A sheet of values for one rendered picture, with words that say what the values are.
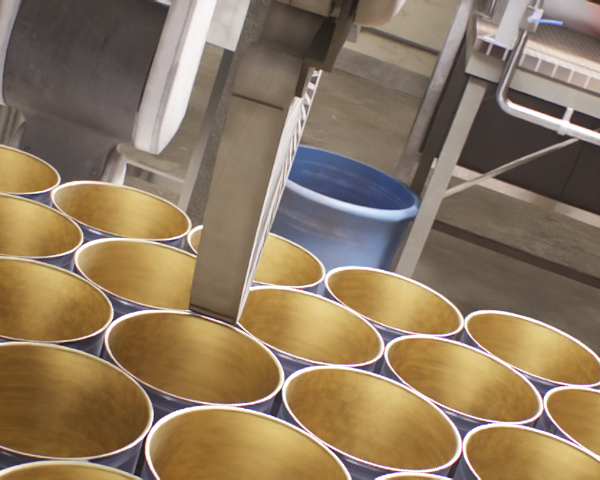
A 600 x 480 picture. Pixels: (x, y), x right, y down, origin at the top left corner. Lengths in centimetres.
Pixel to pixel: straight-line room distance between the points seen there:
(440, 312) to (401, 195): 241
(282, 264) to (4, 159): 15
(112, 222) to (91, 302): 13
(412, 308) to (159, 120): 59
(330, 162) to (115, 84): 198
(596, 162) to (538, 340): 349
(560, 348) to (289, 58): 25
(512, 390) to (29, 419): 21
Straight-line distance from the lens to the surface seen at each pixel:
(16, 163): 57
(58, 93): 110
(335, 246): 265
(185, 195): 288
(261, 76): 35
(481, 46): 257
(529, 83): 259
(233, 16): 248
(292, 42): 38
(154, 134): 109
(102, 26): 109
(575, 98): 260
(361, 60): 775
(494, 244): 379
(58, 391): 39
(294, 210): 263
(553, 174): 402
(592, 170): 403
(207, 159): 223
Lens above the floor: 138
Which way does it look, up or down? 19 degrees down
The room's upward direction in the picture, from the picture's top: 19 degrees clockwise
